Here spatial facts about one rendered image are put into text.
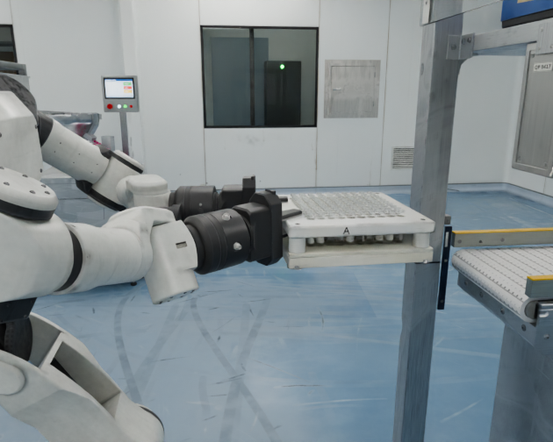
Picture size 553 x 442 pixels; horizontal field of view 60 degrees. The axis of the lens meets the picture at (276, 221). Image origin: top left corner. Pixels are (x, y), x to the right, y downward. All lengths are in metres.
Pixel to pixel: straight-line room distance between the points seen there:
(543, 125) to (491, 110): 6.09
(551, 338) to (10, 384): 0.91
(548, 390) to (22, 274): 0.97
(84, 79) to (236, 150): 1.90
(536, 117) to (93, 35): 5.58
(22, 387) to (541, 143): 0.91
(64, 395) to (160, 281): 0.36
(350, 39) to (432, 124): 5.16
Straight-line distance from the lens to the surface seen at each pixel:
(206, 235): 0.68
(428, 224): 0.83
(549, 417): 1.16
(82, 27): 6.15
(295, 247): 0.77
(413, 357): 1.23
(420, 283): 1.15
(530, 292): 0.91
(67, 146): 1.13
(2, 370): 0.93
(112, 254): 0.54
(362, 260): 0.80
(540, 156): 0.85
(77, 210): 3.32
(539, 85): 0.87
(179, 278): 0.65
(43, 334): 1.06
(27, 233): 0.46
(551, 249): 1.22
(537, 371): 1.15
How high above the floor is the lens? 1.28
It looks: 15 degrees down
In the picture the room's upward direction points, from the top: straight up
